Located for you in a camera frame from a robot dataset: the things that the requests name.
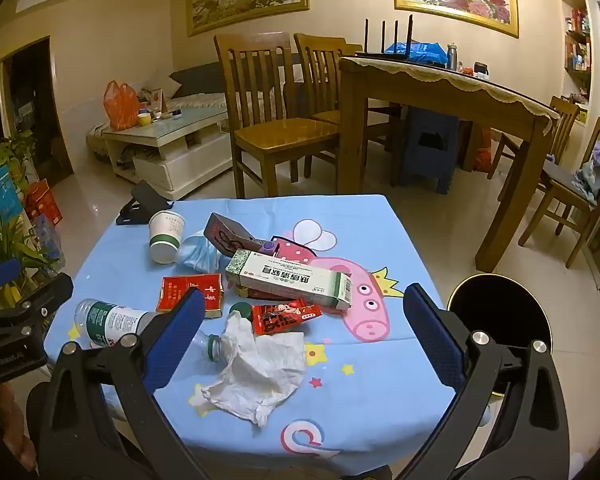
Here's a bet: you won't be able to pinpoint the brown patterned box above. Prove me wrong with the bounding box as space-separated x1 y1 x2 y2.
203 212 261 257

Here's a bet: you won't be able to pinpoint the wooden slat-back chair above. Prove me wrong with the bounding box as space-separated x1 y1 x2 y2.
487 96 580 181
214 32 341 200
294 33 405 161

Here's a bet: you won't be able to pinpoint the orange plastic bag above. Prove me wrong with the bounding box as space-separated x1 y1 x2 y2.
103 80 142 131

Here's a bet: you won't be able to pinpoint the grey sofa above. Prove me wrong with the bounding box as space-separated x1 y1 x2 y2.
85 52 301 161

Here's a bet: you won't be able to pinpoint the wooden dining table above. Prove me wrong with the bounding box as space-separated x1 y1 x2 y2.
339 55 560 273

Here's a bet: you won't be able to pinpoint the red snack packet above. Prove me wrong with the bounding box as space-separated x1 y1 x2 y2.
251 299 323 336

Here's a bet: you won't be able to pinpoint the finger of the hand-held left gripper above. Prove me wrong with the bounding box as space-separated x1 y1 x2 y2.
0 259 22 295
0 272 74 356

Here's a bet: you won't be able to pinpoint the black round trash bin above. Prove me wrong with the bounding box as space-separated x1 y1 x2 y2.
446 274 553 357

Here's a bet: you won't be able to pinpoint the cream lace table cover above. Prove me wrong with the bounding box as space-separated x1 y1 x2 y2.
340 55 560 136

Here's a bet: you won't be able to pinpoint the red cigarette pack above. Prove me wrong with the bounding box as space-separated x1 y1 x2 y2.
155 275 225 320

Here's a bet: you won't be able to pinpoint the wall shelf with goods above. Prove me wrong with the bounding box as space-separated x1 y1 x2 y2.
562 0 600 126

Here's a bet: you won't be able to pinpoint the blue face mask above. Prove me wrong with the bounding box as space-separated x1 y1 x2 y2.
175 230 233 274

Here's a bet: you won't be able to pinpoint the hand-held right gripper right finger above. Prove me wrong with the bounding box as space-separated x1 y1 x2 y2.
402 282 570 480

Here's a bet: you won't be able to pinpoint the white paper cup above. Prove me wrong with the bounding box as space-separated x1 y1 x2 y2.
149 210 187 265

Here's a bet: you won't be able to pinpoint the red bag under table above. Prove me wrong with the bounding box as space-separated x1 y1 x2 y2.
474 127 496 174

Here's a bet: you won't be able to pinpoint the blue plastic bag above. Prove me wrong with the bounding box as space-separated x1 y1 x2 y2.
384 41 450 66

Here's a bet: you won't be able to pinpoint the blue cartoon pig tablecloth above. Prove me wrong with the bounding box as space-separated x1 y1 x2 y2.
45 195 461 476

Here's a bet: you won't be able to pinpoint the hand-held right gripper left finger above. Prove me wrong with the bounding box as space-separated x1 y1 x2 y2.
27 287 215 480

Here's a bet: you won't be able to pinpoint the blue plastic stool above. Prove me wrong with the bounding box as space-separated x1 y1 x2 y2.
400 107 461 196

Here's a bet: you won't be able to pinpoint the green potted plant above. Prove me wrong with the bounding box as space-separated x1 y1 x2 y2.
0 130 57 306

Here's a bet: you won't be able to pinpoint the white tissue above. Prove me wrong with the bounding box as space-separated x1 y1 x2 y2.
200 311 307 428

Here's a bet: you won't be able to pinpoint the wooden chair with clothes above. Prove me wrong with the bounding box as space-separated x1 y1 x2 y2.
517 117 600 269

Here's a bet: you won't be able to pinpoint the black wifi router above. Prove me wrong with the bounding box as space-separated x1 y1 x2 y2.
355 17 415 61

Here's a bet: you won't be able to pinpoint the orange gift boxes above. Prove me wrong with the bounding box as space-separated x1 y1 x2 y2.
25 179 64 229

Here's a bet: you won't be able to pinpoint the white coffee table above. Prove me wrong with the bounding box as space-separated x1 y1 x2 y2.
100 107 233 201

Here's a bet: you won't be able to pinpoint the green white medicine box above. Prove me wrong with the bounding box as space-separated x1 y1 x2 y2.
224 249 355 314

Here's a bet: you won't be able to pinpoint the clear plastic bottle green label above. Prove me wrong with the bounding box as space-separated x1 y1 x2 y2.
74 298 233 364

